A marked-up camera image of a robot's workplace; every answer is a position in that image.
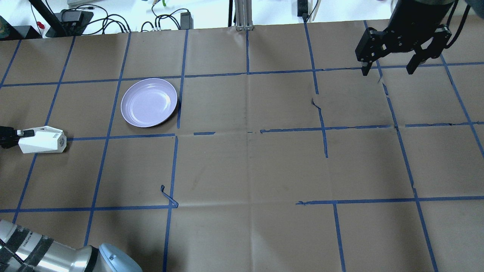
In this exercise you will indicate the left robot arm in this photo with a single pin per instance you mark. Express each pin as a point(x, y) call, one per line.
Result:
point(23, 250)

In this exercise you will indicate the black device with cables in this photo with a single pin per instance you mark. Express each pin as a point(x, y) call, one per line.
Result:
point(74, 20)

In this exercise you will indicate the black power adapter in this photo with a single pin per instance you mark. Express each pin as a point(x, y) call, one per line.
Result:
point(186, 21)

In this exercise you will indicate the lavender round plate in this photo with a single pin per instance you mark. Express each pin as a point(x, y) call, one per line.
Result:
point(149, 102)

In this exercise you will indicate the black stand pole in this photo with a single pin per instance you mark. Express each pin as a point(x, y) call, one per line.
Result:
point(57, 29)

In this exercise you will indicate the white faceted paper cup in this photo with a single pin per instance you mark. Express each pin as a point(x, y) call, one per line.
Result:
point(46, 140)

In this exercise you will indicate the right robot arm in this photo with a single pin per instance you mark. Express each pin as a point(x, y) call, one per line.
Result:
point(476, 5)

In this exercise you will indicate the aluminium frame post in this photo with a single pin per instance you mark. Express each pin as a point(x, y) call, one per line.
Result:
point(243, 15)

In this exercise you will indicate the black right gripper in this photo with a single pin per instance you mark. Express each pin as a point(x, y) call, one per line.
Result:
point(413, 23)

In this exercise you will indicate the black plug at top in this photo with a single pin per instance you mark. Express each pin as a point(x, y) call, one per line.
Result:
point(302, 8)

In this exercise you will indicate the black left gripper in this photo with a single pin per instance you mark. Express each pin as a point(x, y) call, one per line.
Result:
point(7, 137)

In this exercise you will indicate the loose blue tape strip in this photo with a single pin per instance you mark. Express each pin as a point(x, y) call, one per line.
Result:
point(171, 202)

